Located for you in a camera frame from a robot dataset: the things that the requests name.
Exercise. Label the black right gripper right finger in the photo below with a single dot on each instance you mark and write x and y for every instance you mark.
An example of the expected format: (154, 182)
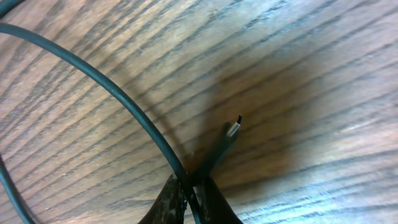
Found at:
(215, 208)

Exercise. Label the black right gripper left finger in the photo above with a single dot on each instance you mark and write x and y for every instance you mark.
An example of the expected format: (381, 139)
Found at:
(169, 207)

